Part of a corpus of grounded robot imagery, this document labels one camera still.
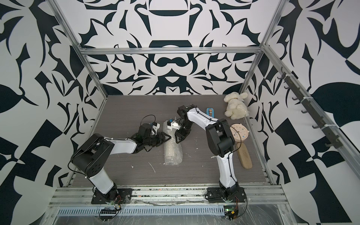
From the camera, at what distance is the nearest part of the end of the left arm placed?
73 centimetres

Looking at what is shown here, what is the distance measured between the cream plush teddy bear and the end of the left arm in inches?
20.8

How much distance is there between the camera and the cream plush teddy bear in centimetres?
102
